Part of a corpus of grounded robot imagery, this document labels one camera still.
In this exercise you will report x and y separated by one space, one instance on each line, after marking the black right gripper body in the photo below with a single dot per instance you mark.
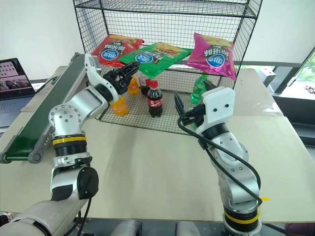
194 113

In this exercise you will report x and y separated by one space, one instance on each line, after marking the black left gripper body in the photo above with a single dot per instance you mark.
118 82

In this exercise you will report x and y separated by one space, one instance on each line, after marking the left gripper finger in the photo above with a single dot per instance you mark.
129 65
130 73

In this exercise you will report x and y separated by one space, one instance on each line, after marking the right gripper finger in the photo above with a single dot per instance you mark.
209 85
179 103

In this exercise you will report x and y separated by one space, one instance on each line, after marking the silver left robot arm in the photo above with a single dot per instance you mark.
73 103

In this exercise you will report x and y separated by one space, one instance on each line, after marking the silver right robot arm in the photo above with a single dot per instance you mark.
233 150

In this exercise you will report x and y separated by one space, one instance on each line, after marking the green conveyor belt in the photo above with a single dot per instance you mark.
46 103

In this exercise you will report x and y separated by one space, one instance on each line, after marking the orange soda bottle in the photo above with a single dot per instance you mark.
121 106
133 86

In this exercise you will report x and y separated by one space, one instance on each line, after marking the green soda bottle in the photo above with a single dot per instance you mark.
197 92

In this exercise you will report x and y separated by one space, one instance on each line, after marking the cola bottle red label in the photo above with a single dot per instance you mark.
144 88
155 102

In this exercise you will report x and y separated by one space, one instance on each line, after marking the red chips bag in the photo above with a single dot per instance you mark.
113 50

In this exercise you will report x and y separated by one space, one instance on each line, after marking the green chips bag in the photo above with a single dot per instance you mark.
152 57

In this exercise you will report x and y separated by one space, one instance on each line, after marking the magenta chips bag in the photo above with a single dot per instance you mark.
214 56

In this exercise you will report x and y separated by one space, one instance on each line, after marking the open laptop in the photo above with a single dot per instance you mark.
13 78

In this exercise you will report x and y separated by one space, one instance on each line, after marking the grey rounded shape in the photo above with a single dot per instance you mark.
129 228

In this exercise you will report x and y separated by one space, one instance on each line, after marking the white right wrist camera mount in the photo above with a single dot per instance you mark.
219 98

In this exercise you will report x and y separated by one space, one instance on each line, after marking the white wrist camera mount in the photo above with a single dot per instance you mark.
92 73
219 98

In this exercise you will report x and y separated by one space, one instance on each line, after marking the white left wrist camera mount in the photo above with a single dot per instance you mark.
92 73

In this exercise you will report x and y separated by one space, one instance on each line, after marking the black desk frame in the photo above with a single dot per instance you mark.
292 98

